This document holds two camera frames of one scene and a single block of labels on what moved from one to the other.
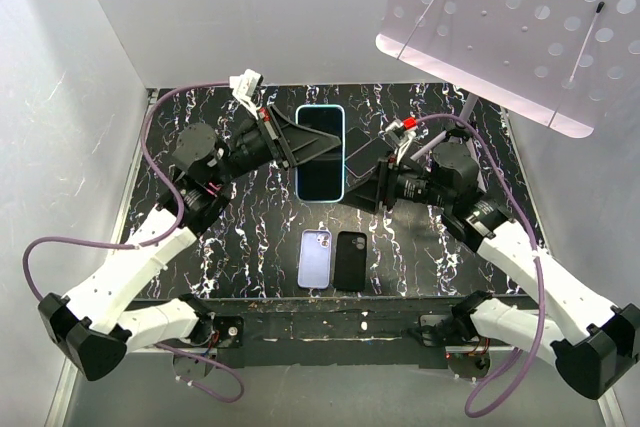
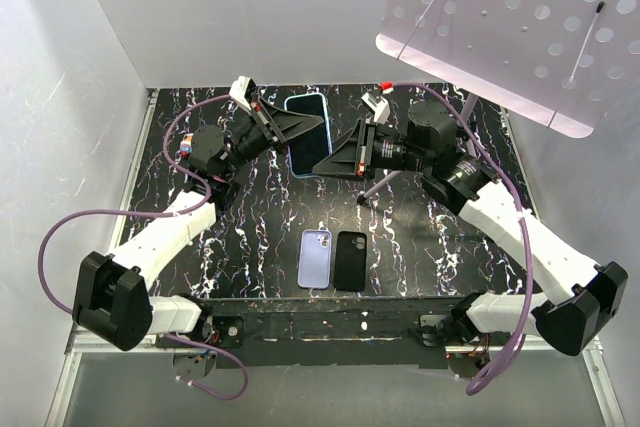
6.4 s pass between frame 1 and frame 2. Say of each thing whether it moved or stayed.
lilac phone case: stayed
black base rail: stayed
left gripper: moved
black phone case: stayed
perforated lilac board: stayed
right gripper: moved
